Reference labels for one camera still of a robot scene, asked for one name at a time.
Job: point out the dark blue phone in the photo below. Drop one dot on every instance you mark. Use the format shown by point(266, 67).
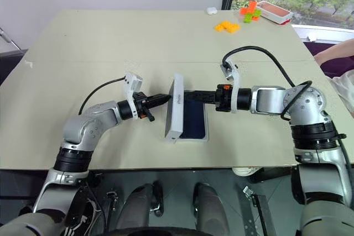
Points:
point(193, 120)

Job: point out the purple seat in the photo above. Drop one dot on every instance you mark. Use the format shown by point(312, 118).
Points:
point(340, 67)

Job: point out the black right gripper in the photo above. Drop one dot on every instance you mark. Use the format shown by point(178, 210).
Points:
point(223, 99)

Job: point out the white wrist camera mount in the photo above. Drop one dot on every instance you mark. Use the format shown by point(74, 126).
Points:
point(236, 81)
point(131, 82)

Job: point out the person's bare forearm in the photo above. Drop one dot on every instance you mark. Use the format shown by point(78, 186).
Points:
point(337, 51)

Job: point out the orange toy building block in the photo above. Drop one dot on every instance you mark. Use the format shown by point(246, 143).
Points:
point(250, 8)

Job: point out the black shoe with white stripes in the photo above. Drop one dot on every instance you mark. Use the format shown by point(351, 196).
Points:
point(83, 214)

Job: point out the metal stand leg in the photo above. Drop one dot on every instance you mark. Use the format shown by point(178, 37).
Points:
point(7, 38)

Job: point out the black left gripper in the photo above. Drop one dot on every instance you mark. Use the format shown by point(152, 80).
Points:
point(141, 103)

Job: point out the white phone box lid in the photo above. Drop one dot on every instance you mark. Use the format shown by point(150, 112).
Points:
point(175, 109)

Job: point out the white phone box base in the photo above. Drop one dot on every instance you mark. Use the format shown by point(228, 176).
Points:
point(206, 125)

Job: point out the white earbuds case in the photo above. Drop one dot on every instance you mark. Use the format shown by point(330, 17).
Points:
point(211, 11)

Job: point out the green toy building block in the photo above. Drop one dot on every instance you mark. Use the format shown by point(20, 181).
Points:
point(253, 16)

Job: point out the yellow toy building block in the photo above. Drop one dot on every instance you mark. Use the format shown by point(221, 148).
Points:
point(228, 26)

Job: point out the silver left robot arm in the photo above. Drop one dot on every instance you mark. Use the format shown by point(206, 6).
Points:
point(85, 128)

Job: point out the dark rounded robot leg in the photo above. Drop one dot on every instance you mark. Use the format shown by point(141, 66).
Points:
point(135, 208)
point(208, 208)

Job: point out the phone box with orange print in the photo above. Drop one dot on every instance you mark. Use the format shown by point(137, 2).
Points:
point(273, 12)

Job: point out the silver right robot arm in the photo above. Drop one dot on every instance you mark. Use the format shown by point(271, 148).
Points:
point(307, 109)

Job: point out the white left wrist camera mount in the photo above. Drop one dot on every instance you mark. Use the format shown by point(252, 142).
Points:
point(131, 82)

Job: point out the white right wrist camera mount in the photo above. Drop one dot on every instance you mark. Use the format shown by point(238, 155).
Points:
point(236, 81)

